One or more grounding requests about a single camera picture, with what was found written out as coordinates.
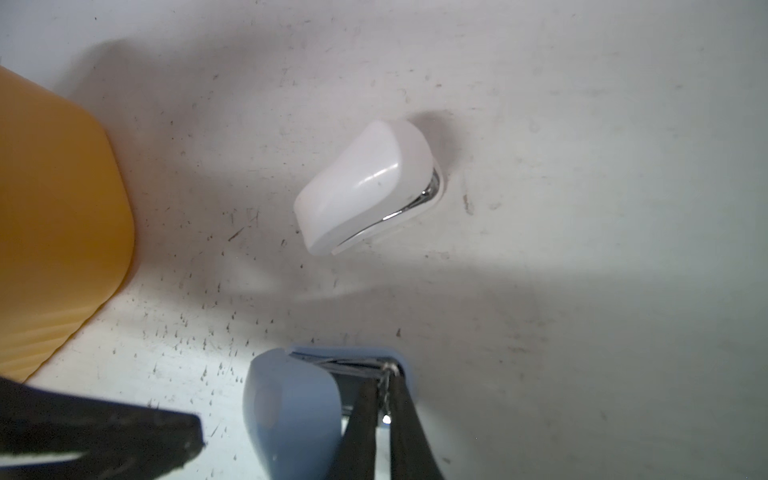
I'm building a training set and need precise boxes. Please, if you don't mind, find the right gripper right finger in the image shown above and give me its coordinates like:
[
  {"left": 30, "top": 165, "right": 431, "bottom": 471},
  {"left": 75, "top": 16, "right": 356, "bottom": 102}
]
[{"left": 387, "top": 374, "right": 444, "bottom": 480}]

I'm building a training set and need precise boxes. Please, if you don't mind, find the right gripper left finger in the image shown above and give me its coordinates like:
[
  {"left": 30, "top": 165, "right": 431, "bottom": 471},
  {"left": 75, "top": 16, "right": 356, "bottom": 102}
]
[{"left": 326, "top": 379, "right": 379, "bottom": 480}]

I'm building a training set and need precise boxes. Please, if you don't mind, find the yellow plastic tray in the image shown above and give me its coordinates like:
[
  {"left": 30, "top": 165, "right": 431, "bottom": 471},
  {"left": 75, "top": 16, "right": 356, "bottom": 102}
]
[{"left": 1, "top": 68, "right": 135, "bottom": 382}]

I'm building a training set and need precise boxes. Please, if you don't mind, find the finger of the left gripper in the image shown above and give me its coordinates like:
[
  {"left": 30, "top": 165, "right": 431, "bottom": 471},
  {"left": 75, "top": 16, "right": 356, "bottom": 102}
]
[{"left": 1, "top": 378, "right": 205, "bottom": 479}]

